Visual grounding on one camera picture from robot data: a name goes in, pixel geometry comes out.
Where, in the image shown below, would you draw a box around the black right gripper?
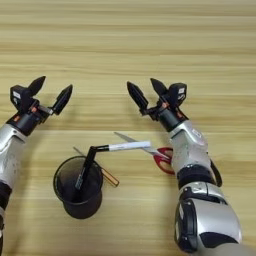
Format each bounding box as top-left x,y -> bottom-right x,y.
126,78 -> 189,133

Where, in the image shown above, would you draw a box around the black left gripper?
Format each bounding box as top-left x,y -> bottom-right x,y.
6,75 -> 74,137

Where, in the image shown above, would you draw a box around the black pen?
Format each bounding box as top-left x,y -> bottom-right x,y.
74,145 -> 98,191

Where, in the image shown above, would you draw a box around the amber-handled screwdriver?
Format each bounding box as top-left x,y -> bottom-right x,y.
73,146 -> 120,188

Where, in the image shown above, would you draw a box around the black mesh pen cup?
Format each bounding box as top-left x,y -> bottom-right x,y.
53,155 -> 104,220

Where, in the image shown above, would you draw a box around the left gripper small black box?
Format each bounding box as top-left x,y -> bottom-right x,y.
9,84 -> 34,114

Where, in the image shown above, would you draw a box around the red-handled scissors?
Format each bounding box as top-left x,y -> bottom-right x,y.
114,131 -> 175,176

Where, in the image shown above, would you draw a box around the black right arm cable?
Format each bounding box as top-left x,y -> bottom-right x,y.
209,159 -> 223,188

